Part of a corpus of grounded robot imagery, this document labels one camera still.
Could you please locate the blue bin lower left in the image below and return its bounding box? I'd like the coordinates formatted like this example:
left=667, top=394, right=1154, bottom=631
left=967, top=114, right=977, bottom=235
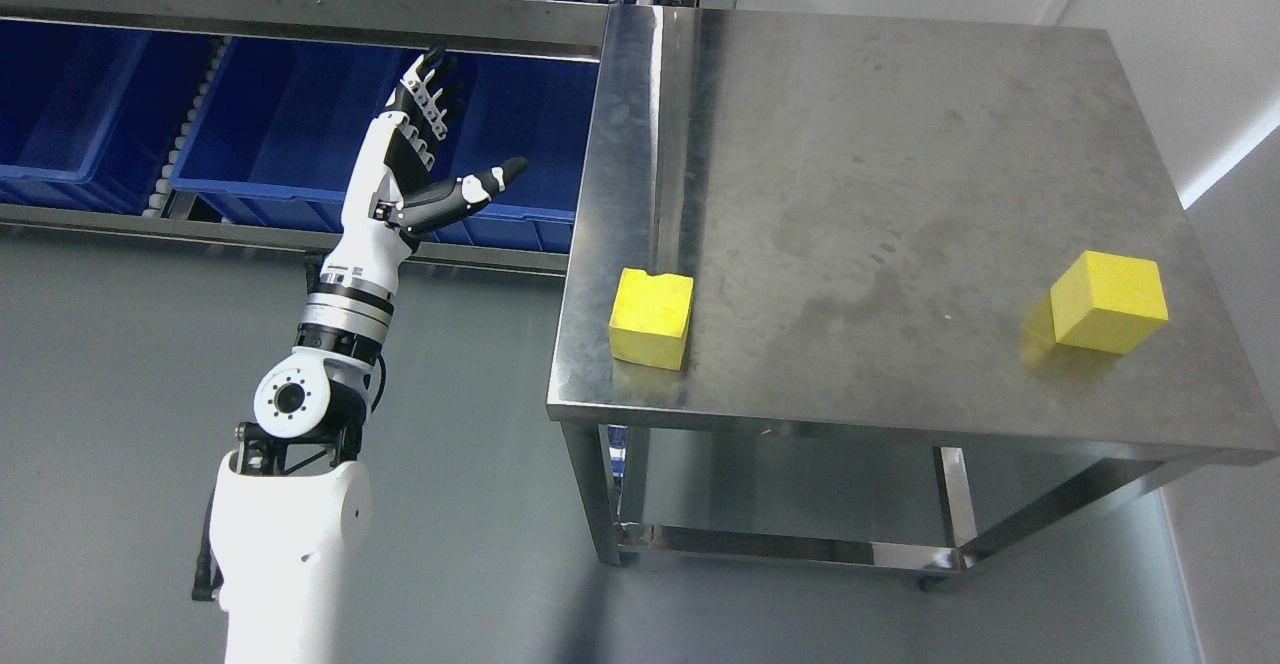
left=1, top=20, right=212, bottom=214

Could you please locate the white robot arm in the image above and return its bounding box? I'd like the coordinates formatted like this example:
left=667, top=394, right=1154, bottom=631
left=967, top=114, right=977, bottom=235
left=192, top=46, right=529, bottom=663

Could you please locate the blue bin lower middle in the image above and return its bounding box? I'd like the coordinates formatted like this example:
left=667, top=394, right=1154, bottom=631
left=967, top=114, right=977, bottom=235
left=170, top=38, right=598, bottom=253

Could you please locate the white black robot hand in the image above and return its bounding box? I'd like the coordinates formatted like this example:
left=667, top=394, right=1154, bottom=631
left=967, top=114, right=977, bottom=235
left=323, top=46, right=529, bottom=290

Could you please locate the blue bin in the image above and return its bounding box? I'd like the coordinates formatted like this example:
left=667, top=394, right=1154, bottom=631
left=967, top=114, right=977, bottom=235
left=170, top=38, right=598, bottom=253
left=1, top=20, right=212, bottom=214

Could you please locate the metal shelf rack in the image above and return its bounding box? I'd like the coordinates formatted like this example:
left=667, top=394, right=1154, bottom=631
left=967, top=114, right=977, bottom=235
left=1, top=0, right=699, bottom=278

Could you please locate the stainless steel table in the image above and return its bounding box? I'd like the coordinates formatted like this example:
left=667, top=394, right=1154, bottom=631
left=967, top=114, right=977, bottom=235
left=547, top=5, right=1277, bottom=585

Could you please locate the yellow foam block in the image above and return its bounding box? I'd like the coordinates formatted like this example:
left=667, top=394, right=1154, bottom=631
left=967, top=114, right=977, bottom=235
left=1050, top=249, right=1170, bottom=354
left=608, top=267, right=695, bottom=371

